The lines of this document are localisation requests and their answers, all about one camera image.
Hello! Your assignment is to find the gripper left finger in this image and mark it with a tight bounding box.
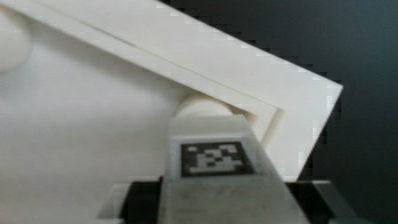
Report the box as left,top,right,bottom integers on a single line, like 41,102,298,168
97,178,163,224

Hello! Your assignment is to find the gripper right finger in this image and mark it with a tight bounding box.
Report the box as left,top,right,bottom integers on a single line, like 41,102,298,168
286,180,371,224

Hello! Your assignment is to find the white table leg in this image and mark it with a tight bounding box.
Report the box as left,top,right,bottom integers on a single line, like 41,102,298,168
158,96,311,224

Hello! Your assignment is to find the white U-shaped obstacle fence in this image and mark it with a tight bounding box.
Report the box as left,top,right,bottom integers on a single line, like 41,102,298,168
37,0,343,181

